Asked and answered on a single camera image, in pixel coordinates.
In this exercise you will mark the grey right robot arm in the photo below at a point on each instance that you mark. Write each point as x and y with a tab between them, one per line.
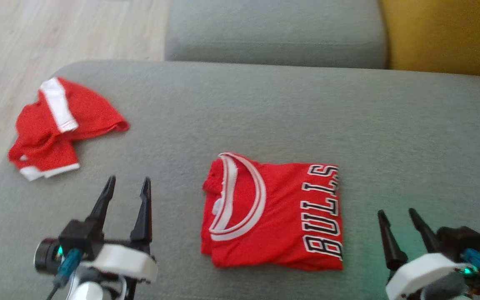
452	289

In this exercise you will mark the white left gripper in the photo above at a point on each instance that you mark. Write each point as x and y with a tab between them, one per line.
123	262

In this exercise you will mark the small grey sofa seat cushion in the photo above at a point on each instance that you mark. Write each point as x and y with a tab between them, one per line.
273	33

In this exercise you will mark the large grey sofa seat cushion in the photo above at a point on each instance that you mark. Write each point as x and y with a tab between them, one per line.
265	116

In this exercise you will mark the red shorts with white stripe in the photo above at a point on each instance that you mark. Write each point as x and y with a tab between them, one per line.
94	112

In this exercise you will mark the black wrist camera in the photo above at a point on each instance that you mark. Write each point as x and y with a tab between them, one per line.
458	241
79	239

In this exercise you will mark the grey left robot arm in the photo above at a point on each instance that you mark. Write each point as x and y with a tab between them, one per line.
94	289

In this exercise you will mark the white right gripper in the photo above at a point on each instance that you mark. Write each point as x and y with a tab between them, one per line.
423	273

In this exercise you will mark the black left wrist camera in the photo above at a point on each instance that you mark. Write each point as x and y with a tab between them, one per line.
79	239

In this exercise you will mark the big yellow sofa back cushion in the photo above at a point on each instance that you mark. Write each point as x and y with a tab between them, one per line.
452	33

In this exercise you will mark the red Bulls basketball jersey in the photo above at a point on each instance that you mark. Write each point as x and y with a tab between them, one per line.
277	216

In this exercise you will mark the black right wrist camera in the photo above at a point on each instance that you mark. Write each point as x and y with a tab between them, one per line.
458	241

